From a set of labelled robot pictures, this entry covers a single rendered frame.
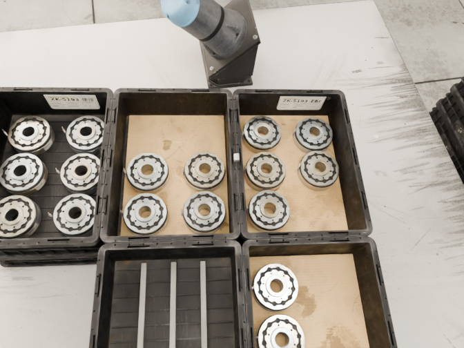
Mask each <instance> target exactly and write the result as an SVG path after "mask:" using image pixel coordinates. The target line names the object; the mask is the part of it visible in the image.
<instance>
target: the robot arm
mask: <svg viewBox="0 0 464 348"><path fill-rule="evenodd" d="M161 8H162V12H163V13H164V15H165V17H166V18H167V19H169V20H170V21H171V22H172V23H173V24H175V25H176V26H179V27H180V28H181V29H183V30H185V31H186V32H187V33H189V34H190V35H192V36H194V37H195V38H196V39H198V40H199V41H201V43H202V45H203V46H204V47H205V49H206V51H207V52H208V53H209V54H210V55H211V56H212V57H214V58H216V59H227V58H229V57H230V56H232V55H233V54H235V53H236V52H237V51H238V49H239V48H240V46H241V45H242V43H243V41H244V39H245V37H246V34H247V22H246V19H245V18H244V17H243V16H242V15H241V14H240V13H239V12H237V11H235V10H231V9H228V8H224V7H222V6H221V5H220V4H219V3H217V2H216V1H215V0H161Z"/></svg>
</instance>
